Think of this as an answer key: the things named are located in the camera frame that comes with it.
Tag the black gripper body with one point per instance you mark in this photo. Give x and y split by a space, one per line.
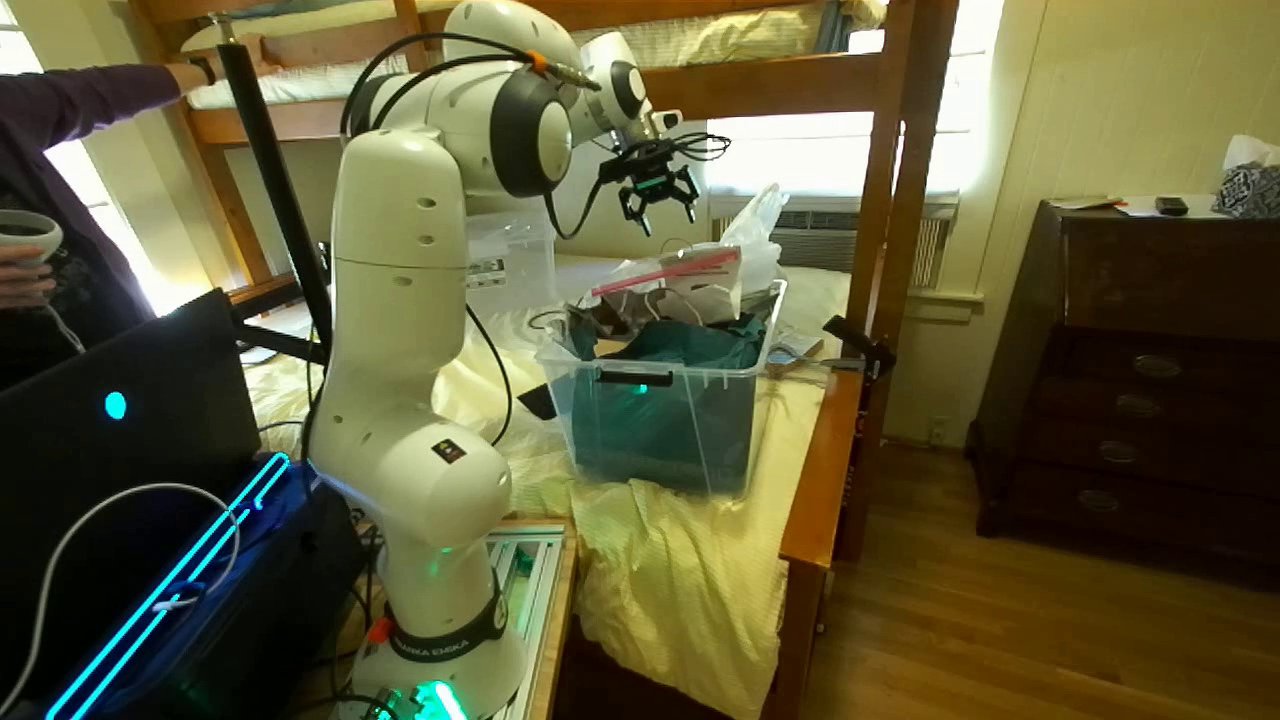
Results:
658 161

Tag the white plastic bag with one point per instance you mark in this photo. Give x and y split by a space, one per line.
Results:
760 243

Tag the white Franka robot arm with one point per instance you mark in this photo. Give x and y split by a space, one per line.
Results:
401 265

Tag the clear zip bag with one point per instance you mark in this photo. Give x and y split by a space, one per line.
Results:
682 282

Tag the small black flat object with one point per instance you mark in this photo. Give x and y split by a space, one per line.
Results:
539 403

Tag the small black dresser object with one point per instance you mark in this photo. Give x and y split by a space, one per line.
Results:
1171 205

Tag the person right hand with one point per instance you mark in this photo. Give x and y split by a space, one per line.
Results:
25 282

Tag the white labelled container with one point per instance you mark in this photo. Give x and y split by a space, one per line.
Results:
512 273

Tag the bright window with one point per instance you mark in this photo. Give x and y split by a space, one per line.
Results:
833 153

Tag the bunk mattress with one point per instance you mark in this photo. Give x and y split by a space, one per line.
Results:
744 34

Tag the clear plastic storage bin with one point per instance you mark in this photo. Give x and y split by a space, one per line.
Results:
654 427

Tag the black clamp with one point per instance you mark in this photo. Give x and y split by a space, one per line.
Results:
862 351

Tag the black tripod pole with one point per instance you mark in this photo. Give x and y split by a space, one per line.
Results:
280 201

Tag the pale yellow bed sheet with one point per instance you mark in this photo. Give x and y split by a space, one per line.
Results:
682 573

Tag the aluminum robot stand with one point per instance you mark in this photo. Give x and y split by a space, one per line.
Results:
543 573

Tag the dark wooden dresser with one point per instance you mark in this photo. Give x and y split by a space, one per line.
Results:
1144 386

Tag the black laptop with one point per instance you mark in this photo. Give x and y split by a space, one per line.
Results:
135 455

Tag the patterned tissue box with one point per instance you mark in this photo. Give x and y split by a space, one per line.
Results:
1250 189

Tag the person in dark shirt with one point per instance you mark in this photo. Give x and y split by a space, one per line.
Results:
80 100

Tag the blue glowing computer case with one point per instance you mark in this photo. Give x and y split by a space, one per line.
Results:
175 625

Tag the wooden bunk bed frame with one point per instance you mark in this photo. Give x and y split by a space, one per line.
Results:
914 161

